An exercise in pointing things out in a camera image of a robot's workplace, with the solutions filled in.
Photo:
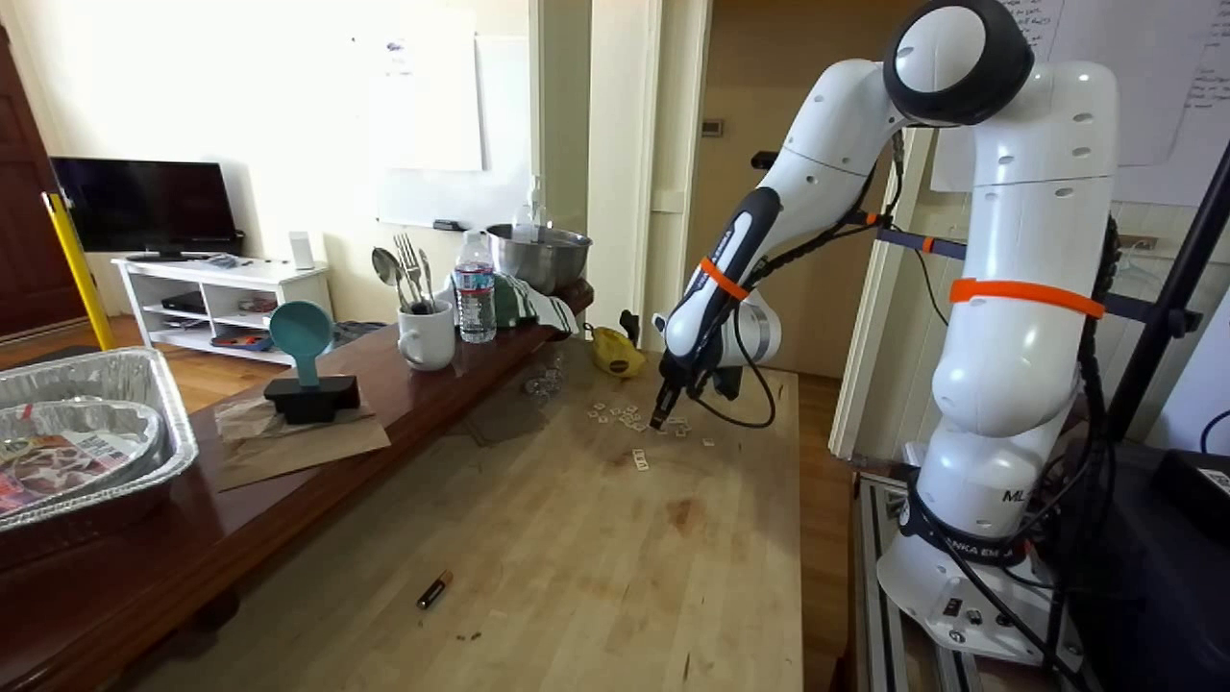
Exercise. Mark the green striped white towel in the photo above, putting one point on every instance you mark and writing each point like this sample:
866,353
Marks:
545,308

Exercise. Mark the dark wooden cabinet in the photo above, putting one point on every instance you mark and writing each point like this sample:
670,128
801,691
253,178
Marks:
26,194

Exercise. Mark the dark wooden side table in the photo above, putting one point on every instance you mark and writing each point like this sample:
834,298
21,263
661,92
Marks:
130,577

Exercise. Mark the cream letter tile S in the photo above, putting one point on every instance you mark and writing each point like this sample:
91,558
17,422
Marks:
640,461

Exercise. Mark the clear plastic water bottle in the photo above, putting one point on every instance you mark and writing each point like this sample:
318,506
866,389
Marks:
474,302

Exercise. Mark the brown wooden door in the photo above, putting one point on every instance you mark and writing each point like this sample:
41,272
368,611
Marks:
769,79

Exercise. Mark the yellow stick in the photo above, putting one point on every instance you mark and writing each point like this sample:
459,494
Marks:
80,272

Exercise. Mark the white ceramic mug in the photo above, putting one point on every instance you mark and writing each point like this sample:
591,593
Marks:
429,342

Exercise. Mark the black horizontal rod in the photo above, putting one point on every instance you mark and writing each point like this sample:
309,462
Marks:
1156,315

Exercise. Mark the large steel mixing bowl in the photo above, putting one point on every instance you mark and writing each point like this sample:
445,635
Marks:
559,257

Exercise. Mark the small black object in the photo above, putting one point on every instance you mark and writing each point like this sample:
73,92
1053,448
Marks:
433,593

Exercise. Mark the white wall poster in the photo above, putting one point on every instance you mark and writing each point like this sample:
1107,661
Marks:
437,117

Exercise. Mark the white board panel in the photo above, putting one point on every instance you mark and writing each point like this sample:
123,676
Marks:
877,386

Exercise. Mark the large foil tray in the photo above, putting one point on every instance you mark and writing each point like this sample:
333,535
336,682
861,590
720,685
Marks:
155,386

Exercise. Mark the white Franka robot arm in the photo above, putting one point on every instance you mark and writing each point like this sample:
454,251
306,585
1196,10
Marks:
1025,194

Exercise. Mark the white sheet with writing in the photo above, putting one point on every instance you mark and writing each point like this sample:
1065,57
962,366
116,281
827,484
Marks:
1178,103

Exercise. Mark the teal round scoop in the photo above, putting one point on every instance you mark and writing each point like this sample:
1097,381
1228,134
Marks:
303,333

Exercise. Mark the black flat television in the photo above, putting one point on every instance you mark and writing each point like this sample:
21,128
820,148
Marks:
148,204

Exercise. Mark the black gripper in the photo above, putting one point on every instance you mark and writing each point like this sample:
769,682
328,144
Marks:
679,371

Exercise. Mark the brown paper sheet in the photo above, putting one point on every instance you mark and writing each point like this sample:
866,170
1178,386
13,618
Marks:
295,443

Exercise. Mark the white shelf unit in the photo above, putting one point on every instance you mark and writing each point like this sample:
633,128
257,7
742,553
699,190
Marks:
216,274

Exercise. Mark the black tripod pole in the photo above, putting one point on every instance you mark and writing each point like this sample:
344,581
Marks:
1160,333

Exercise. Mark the metal spoon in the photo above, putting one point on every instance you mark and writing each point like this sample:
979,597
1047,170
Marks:
387,266
423,274

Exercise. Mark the black block stand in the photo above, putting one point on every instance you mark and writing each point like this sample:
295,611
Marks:
314,403

